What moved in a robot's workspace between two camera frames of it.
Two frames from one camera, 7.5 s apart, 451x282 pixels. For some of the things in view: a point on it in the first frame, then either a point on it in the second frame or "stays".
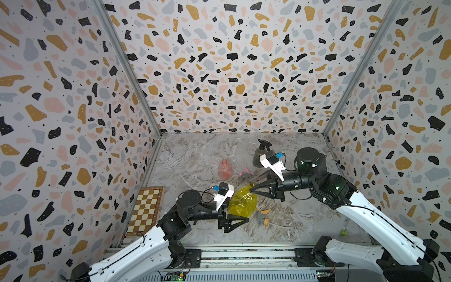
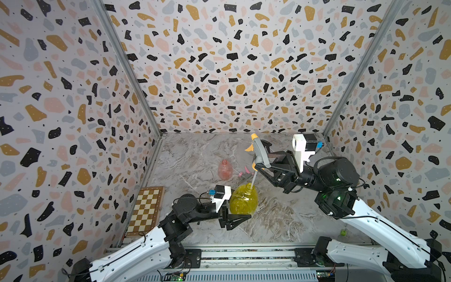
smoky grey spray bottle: (256, 161) → (266, 144)
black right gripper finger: (269, 181) → (276, 157)
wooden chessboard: (148, 211) stays
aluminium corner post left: (106, 16) stays
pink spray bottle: (225, 170) stays
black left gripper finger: (228, 227) stays
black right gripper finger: (266, 192) → (269, 174)
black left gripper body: (221, 218) stays
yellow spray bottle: (242, 202) stays
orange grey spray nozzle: (261, 219) → (261, 161)
